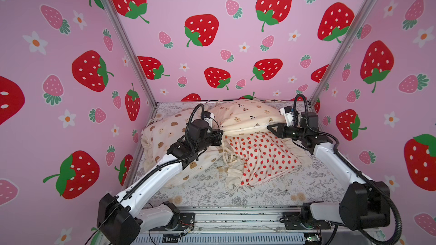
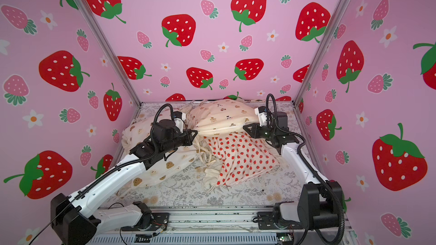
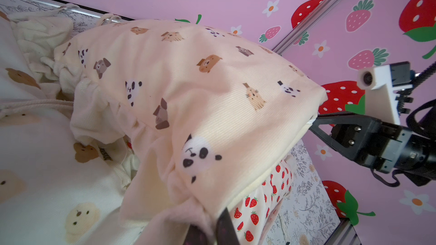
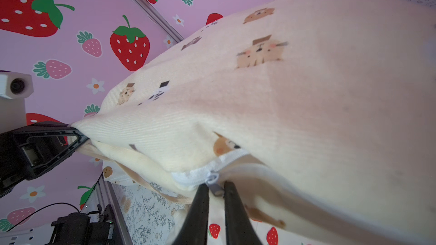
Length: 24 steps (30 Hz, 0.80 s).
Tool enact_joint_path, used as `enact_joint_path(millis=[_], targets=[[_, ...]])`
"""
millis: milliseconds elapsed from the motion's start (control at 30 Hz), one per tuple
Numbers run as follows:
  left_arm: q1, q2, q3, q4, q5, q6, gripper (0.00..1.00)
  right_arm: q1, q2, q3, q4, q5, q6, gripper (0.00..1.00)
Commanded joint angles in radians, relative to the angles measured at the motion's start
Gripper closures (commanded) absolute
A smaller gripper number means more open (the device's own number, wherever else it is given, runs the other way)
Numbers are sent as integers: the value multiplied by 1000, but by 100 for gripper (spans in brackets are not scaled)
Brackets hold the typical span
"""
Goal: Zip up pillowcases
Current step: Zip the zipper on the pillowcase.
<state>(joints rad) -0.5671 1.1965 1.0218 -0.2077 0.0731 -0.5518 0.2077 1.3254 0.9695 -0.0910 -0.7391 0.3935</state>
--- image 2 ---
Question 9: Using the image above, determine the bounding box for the strawberry print ruffled pillow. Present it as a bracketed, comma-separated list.
[194, 132, 281, 192]

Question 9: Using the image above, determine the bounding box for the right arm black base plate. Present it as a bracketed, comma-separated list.
[252, 212, 303, 230]

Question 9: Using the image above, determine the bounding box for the right aluminium corner post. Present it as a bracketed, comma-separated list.
[292, 0, 351, 108]

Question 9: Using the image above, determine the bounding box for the fern print table mat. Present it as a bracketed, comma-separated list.
[106, 159, 302, 207]

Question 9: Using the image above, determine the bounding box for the white pillow brown bear print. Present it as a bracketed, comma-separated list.
[116, 112, 199, 197]

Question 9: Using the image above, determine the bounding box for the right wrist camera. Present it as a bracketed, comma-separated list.
[254, 106, 269, 127]

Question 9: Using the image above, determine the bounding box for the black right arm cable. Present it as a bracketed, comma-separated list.
[265, 93, 346, 245]

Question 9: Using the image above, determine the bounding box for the left aluminium corner post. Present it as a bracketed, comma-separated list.
[74, 0, 141, 107]

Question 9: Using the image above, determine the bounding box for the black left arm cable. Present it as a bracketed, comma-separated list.
[27, 103, 186, 245]

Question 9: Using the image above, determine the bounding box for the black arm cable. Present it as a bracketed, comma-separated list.
[265, 93, 346, 245]
[27, 103, 186, 245]

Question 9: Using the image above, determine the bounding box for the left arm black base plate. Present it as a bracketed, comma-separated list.
[121, 213, 170, 233]

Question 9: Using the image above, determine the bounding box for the aluminium corner post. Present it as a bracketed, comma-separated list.
[292, 0, 351, 108]
[74, 0, 141, 107]

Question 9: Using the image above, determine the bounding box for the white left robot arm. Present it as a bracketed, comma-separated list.
[51, 119, 197, 245]

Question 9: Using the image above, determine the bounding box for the cream bear print pillow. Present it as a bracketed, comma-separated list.
[187, 99, 259, 136]

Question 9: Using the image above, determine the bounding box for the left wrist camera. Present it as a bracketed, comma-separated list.
[171, 111, 186, 133]

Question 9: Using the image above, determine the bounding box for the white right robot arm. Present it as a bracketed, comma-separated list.
[244, 106, 345, 230]

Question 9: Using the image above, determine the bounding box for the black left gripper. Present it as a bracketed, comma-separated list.
[160, 129, 198, 157]

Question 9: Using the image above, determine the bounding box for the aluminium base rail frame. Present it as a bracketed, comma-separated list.
[66, 205, 358, 245]

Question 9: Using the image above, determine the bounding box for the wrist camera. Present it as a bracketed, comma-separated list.
[171, 111, 186, 133]
[254, 106, 269, 127]

